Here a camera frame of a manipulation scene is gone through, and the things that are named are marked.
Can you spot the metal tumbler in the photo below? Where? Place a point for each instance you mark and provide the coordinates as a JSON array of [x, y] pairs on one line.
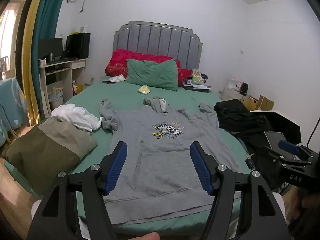
[[51, 57]]

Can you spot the black computer tower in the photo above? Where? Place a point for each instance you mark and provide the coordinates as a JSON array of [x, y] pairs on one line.
[[78, 45]]

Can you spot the yellow packet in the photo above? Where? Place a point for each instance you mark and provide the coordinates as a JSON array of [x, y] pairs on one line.
[[144, 90]]

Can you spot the black monitor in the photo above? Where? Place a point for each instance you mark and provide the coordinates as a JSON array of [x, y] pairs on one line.
[[50, 47]]

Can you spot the white crumpled garment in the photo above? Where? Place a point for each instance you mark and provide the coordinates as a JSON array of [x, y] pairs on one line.
[[75, 116]]

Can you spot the grey padded headboard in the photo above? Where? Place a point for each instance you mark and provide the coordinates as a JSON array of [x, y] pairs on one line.
[[160, 41]]

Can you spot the green snack bag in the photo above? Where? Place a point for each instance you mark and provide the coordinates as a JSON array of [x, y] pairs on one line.
[[196, 77]]

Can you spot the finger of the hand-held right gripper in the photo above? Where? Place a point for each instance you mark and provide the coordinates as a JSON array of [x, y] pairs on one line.
[[287, 147]]

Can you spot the grey tablet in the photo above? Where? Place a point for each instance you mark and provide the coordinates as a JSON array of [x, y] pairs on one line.
[[273, 138]]

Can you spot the black phone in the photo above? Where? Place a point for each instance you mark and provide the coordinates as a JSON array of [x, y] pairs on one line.
[[108, 82]]

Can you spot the stack of dark books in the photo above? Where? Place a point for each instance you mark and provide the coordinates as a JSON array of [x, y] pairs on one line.
[[198, 88]]

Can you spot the light blue printed fabric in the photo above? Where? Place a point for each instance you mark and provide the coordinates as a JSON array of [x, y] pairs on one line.
[[11, 105]]

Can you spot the black car key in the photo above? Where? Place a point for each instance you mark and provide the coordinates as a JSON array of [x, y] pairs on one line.
[[250, 163]]

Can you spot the cardboard box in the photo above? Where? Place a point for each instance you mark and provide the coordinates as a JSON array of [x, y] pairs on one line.
[[266, 103], [253, 103]]

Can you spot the yellow curtain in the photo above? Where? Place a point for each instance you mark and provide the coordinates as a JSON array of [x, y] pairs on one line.
[[32, 42]]

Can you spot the white flat packet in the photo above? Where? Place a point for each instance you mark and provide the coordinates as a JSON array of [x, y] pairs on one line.
[[118, 78]]

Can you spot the large red pillow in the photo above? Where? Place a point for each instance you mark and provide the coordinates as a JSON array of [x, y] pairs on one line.
[[120, 61]]

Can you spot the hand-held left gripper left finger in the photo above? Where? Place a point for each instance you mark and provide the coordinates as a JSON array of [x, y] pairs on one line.
[[117, 165]]

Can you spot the olive and khaki folded garment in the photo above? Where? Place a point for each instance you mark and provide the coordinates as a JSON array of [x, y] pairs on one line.
[[42, 150]]

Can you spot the beige computer desk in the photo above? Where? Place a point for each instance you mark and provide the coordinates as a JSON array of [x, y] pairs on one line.
[[75, 66]]

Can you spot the green pillow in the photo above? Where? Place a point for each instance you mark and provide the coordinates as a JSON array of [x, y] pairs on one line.
[[152, 75]]

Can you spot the lined trash bin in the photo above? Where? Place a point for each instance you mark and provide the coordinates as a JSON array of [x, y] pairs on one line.
[[55, 96]]

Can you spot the grey printed hoodie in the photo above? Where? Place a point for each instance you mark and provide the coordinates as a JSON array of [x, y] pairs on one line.
[[162, 160]]

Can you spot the teal curtain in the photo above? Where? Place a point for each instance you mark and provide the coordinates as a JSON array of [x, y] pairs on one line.
[[47, 25]]

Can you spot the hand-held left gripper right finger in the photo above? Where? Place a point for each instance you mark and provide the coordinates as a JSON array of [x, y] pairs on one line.
[[200, 166]]

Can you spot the person's left hand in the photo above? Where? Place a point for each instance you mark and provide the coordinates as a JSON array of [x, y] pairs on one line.
[[147, 236]]

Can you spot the small red pillow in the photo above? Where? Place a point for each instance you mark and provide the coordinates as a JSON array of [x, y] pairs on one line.
[[184, 76]]

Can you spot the black clothing pile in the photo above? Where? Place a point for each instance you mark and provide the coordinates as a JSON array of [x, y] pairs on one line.
[[237, 116]]

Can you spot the white mug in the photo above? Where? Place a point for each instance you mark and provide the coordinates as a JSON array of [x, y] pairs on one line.
[[42, 63]]

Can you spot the black side table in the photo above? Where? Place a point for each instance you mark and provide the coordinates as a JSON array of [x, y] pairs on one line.
[[287, 125]]

